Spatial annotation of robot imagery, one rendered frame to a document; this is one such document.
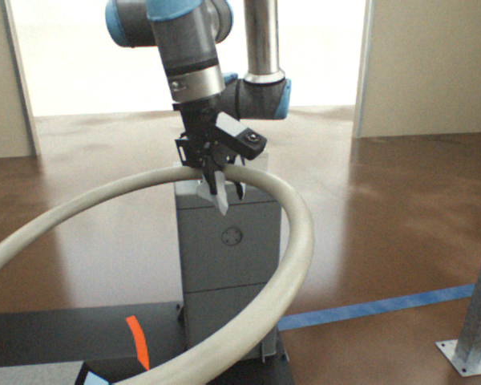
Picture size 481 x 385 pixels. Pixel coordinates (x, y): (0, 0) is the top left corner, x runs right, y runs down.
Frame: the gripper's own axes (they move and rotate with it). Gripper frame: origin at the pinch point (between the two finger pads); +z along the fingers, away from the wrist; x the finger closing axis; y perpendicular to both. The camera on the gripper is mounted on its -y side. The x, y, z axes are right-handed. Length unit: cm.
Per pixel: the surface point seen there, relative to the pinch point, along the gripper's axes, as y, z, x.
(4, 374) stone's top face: 18.3, 9.7, 41.2
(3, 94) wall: 481, -3, -158
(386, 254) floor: 13, 136, -158
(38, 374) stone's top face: 13.9, 10.7, 38.2
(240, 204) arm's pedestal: 35, 31, -43
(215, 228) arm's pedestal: 43, 38, -35
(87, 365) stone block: 10.1, 13.0, 32.7
